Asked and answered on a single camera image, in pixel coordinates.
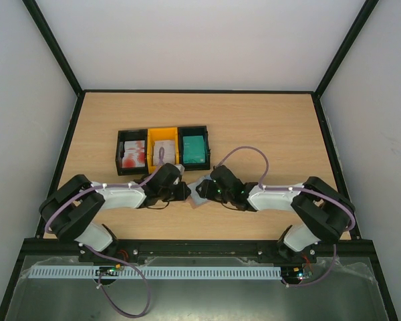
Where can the yellow bin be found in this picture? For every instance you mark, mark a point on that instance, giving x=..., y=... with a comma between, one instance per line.
x=162, y=137

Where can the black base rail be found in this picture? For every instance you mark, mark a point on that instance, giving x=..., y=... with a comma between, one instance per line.
x=136, y=251

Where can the teal card stack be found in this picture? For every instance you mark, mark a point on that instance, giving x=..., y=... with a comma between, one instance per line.
x=194, y=150

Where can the white pink card stack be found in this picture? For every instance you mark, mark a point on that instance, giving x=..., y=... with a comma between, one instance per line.
x=164, y=150

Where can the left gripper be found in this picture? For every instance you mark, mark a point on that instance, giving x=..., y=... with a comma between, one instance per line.
x=182, y=194

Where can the grey slotted cable duct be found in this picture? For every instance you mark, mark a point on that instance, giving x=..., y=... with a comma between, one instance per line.
x=156, y=273

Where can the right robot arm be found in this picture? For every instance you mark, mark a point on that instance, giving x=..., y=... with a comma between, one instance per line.
x=325, y=213

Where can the black enclosure frame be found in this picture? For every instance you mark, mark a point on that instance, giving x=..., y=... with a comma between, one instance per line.
x=355, y=29

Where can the black bin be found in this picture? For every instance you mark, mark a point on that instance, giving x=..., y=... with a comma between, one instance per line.
x=128, y=135
x=194, y=131

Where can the red white card stack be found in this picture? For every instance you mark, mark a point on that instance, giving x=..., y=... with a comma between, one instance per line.
x=134, y=154

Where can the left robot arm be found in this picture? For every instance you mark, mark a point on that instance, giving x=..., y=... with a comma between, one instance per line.
x=69, y=212

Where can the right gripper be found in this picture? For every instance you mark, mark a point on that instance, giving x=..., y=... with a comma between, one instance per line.
x=208, y=186

